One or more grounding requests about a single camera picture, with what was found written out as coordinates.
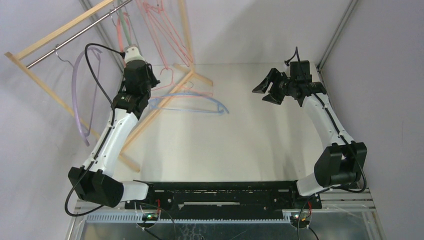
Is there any pink notched hanger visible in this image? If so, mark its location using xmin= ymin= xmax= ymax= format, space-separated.
xmin=136 ymin=0 xmax=214 ymax=97

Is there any blue plastic hanger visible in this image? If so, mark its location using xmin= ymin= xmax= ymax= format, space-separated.
xmin=148 ymin=81 xmax=230 ymax=116

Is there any pink curved plastic hanger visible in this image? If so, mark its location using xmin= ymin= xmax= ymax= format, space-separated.
xmin=110 ymin=11 xmax=133 ymax=52

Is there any purple plastic hanger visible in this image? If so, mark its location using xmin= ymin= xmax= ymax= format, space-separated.
xmin=54 ymin=44 xmax=103 ymax=147

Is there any green plastic hanger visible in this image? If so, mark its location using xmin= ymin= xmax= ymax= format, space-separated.
xmin=110 ymin=0 xmax=139 ymax=51

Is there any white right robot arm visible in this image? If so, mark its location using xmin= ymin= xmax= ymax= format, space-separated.
xmin=252 ymin=60 xmax=368 ymax=208

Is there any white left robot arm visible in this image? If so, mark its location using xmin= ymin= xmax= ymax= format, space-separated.
xmin=68 ymin=59 xmax=159 ymax=209

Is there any metal rack hanging rod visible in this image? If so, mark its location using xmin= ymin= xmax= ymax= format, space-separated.
xmin=26 ymin=0 xmax=132 ymax=69

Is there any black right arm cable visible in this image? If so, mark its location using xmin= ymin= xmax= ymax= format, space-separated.
xmin=284 ymin=46 xmax=368 ymax=194

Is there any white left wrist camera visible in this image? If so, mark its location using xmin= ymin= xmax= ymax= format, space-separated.
xmin=124 ymin=45 xmax=147 ymax=68

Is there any right aluminium frame post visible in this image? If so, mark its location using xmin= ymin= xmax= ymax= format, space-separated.
xmin=316 ymin=0 xmax=360 ymax=72

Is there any wooden clothes rack frame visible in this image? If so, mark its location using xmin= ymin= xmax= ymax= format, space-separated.
xmin=3 ymin=0 xmax=214 ymax=174

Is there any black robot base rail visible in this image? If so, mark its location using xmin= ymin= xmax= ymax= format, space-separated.
xmin=91 ymin=180 xmax=359 ymax=221

